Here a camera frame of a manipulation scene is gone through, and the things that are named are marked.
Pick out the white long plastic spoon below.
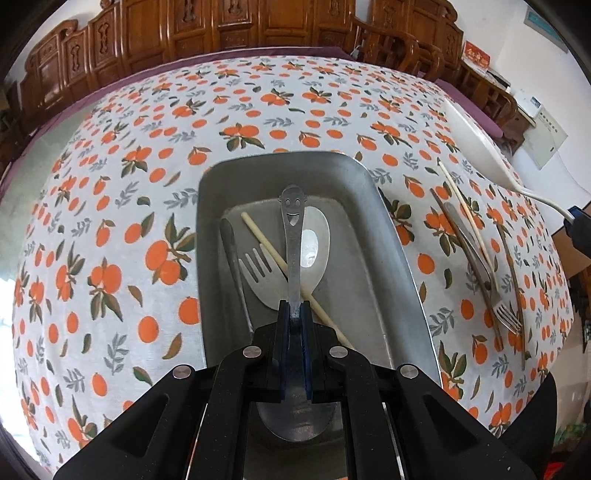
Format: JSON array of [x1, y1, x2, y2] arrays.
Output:
[[441, 99, 573, 222]]

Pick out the carved wooden armchair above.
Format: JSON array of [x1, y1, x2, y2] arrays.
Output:
[[353, 0, 467, 84]]

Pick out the small purple seat cushion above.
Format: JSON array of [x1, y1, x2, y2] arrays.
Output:
[[434, 78, 505, 139]]

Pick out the orange fruit print tablecloth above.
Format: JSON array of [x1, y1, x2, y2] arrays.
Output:
[[9, 46, 575, 476]]

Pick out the carved wooden sofa bench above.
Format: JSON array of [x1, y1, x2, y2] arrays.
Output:
[[7, 0, 370, 127]]

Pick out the white desk telephone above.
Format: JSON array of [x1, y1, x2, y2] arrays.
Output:
[[512, 90, 542, 121]]

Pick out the smiley face metal spoon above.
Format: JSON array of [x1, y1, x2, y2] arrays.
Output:
[[256, 185, 338, 441]]

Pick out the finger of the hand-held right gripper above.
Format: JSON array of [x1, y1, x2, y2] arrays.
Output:
[[566, 206, 591, 263]]

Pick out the brown wooden chopstick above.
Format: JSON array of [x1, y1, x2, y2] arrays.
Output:
[[496, 225, 528, 371]]

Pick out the rectangular metal tray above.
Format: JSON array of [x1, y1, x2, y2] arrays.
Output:
[[196, 150, 445, 480]]

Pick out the light wooden chopstick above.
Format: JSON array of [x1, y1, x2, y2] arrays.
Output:
[[241, 212, 356, 350], [437, 159, 496, 289]]

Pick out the white wall cabinet door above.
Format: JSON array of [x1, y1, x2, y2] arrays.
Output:
[[524, 105, 570, 168]]

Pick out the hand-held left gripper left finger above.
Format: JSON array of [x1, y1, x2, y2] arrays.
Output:
[[53, 300, 293, 480]]

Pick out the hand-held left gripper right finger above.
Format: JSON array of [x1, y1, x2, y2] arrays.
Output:
[[301, 300, 539, 480]]

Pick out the grey metal utensil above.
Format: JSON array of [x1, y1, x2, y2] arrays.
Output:
[[430, 188, 494, 292], [220, 218, 256, 334]]

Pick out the grey wall panel box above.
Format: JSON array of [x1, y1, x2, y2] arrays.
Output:
[[525, 8, 570, 52]]

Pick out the wooden side table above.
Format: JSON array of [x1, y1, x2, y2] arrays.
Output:
[[457, 60, 532, 139]]

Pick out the red desk calendar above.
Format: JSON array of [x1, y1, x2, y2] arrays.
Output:
[[462, 41, 491, 77]]

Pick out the metal fork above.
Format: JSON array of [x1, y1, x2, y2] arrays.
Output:
[[239, 247, 296, 315], [444, 202, 523, 334]]

